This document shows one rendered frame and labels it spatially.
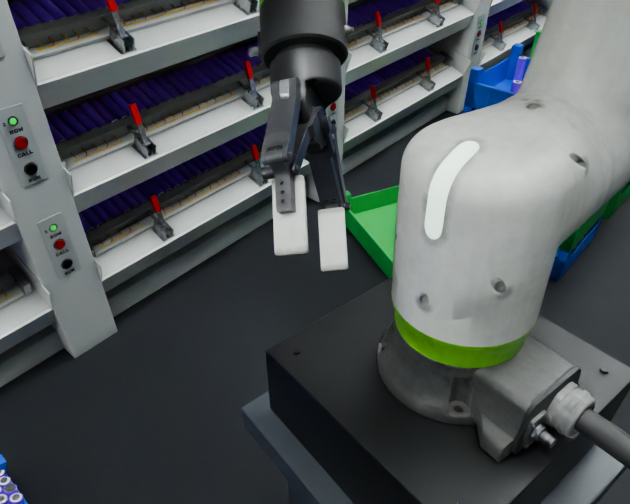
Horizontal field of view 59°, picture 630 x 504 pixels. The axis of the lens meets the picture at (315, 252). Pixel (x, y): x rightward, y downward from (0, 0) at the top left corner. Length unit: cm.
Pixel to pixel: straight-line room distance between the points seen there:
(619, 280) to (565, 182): 98
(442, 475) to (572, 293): 87
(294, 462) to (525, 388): 26
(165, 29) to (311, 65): 50
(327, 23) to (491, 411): 40
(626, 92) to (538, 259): 17
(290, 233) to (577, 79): 27
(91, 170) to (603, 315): 103
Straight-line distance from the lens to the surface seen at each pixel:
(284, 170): 49
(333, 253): 62
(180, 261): 125
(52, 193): 97
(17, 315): 108
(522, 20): 241
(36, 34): 97
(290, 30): 59
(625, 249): 150
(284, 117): 51
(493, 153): 41
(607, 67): 52
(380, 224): 139
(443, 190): 40
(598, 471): 69
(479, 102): 123
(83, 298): 109
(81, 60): 95
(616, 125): 53
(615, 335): 126
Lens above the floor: 83
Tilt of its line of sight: 40 degrees down
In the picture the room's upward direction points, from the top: straight up
